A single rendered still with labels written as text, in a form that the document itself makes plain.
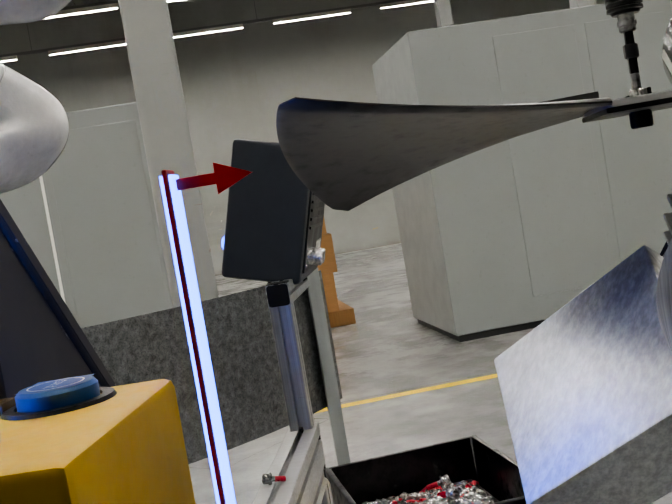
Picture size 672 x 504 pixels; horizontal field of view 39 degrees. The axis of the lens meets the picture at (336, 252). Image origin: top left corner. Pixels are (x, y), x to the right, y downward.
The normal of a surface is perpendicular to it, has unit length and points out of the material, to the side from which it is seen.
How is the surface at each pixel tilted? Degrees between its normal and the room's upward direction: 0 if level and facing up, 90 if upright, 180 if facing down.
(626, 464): 130
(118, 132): 90
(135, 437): 90
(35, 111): 60
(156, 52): 90
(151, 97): 90
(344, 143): 165
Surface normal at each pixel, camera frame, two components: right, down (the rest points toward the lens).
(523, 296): 0.14, 0.03
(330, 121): 0.04, 0.98
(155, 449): 0.98, -0.16
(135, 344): 0.55, -0.05
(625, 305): -0.79, -0.42
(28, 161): 0.73, 0.65
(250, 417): 0.73, -0.09
